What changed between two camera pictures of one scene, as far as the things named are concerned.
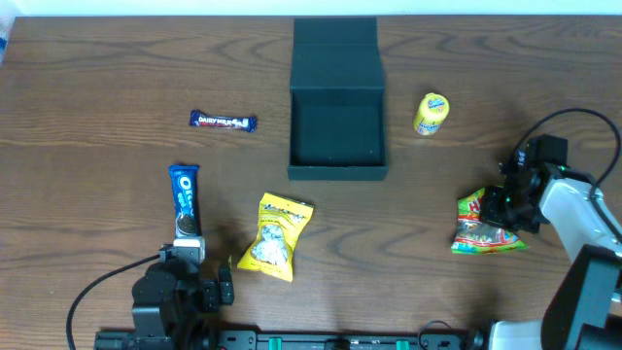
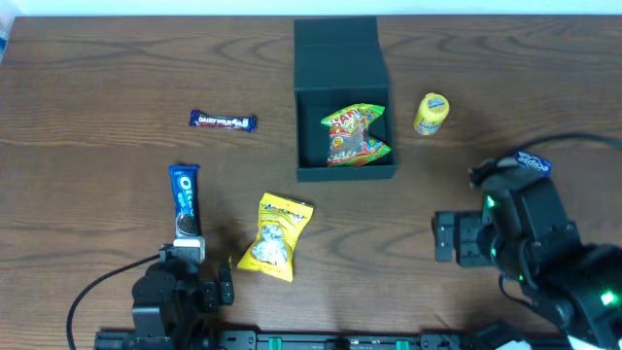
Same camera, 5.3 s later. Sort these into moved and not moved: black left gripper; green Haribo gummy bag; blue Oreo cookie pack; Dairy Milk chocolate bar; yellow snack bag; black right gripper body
Moved: green Haribo gummy bag; black right gripper body
Not moved: yellow snack bag; blue Oreo cookie pack; black left gripper; Dairy Milk chocolate bar
